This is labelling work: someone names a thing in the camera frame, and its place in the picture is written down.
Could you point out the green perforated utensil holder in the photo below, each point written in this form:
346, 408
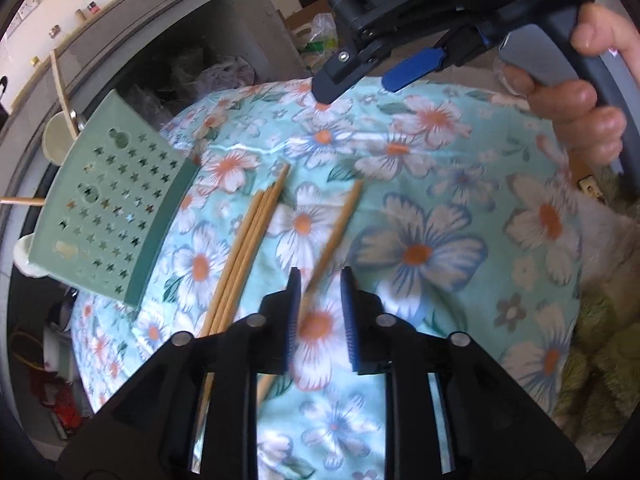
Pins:
125, 200

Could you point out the person's right hand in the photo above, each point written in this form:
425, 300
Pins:
585, 120

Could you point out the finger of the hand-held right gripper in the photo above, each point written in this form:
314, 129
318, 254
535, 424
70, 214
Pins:
415, 67
340, 72

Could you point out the cardboard box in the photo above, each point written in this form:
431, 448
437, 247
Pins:
307, 15

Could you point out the green fuzzy cloth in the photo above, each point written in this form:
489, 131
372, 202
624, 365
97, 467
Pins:
605, 335

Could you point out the green and white plastic bag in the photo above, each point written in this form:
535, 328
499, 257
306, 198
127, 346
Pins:
317, 35

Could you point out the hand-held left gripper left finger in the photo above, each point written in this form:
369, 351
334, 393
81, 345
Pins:
293, 310

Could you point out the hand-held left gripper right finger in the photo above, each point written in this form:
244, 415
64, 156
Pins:
350, 310

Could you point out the clear plastic bag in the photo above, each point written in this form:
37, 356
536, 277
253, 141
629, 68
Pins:
227, 75

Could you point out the floral printed cloth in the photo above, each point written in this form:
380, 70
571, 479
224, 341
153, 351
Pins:
425, 210

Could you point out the white wall socket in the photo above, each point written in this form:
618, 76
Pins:
27, 7

